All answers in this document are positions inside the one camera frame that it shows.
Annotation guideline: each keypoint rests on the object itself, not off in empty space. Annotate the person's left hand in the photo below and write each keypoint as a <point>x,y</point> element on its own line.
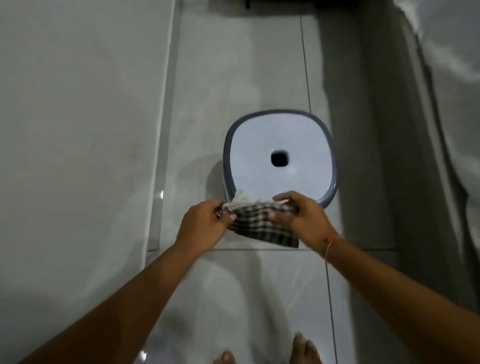
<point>202,225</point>

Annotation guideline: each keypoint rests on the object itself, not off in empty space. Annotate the person's right hand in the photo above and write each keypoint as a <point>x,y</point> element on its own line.
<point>309,221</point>

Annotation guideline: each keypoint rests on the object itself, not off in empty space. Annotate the person's right thumb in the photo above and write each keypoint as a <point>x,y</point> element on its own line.
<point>279,216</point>

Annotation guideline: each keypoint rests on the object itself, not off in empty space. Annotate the person's left thumb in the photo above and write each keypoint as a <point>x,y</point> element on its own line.
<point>227,220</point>

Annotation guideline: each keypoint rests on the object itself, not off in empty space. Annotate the checkered cloth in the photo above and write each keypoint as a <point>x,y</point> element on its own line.
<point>262,223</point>

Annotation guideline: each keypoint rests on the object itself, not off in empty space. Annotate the person's right forearm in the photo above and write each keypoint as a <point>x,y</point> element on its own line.
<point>405,303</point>

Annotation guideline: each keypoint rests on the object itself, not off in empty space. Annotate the person's left forearm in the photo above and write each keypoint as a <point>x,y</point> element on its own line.
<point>112,311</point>

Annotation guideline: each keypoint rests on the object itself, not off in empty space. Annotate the white plastic stool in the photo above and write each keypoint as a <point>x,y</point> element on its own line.
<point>281,155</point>

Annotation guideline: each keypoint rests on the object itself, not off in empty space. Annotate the person's right foot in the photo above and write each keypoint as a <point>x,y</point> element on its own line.
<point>304,350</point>

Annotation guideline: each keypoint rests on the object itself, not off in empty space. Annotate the person's foot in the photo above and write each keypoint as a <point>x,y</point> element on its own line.
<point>304,350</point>
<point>224,358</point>

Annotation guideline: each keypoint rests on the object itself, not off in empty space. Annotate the person's left foot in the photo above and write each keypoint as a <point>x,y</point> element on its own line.
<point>224,358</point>

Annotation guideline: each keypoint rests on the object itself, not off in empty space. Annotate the white bed sheet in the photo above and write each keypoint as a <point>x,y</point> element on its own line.
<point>446,86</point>

